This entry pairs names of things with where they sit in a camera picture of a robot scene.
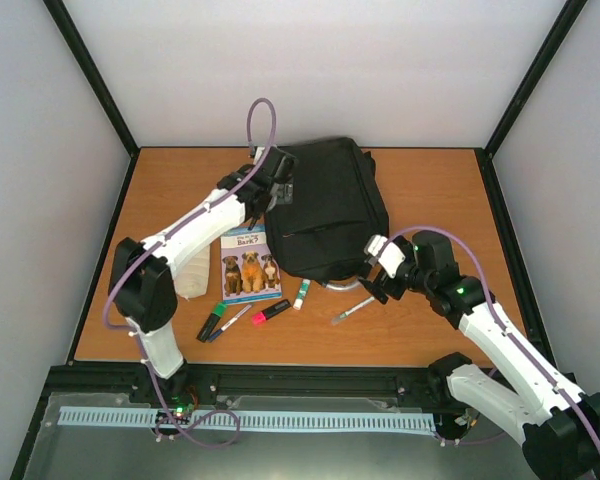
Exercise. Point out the beige fabric pencil case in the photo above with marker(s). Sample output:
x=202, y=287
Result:
x=193, y=277

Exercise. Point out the silver white pen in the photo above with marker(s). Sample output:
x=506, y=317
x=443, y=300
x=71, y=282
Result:
x=347, y=313

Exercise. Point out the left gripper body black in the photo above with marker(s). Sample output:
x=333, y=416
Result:
x=283, y=195

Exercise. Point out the green black highlighter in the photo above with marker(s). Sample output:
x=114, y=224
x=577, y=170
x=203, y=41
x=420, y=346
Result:
x=211, y=322

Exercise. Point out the white glue stick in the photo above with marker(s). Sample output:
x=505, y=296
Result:
x=301, y=294

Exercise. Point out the black frame post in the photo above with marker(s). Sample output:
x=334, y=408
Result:
x=551, y=44
x=81, y=54

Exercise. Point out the black student backpack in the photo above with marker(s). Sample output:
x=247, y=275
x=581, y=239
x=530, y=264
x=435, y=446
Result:
x=336, y=208

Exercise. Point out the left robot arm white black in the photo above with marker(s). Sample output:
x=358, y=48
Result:
x=146, y=277

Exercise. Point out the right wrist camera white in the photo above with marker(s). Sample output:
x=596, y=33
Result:
x=386, y=253

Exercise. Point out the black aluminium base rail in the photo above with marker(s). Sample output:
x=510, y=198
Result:
x=209, y=383

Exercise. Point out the pink black highlighter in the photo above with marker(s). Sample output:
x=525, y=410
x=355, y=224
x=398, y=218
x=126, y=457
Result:
x=270, y=312

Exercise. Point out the blue white marker pen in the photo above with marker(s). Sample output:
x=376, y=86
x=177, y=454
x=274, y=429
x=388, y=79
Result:
x=229, y=323

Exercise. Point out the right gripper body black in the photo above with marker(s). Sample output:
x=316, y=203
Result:
x=395, y=291

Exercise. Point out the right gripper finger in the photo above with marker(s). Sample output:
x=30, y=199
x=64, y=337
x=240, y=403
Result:
x=375, y=290
x=371, y=268

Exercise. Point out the right black frame post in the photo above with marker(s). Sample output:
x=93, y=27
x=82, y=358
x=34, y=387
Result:
x=551, y=44

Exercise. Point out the left black frame post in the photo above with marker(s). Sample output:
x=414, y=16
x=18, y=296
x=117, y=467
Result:
x=81, y=54

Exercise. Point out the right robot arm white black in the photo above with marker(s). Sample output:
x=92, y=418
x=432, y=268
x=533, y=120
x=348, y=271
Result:
x=552, y=419

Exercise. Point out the dog picture book purple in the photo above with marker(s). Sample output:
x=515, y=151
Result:
x=249, y=271

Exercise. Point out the light blue cable duct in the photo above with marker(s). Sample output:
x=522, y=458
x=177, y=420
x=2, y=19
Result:
x=258, y=421

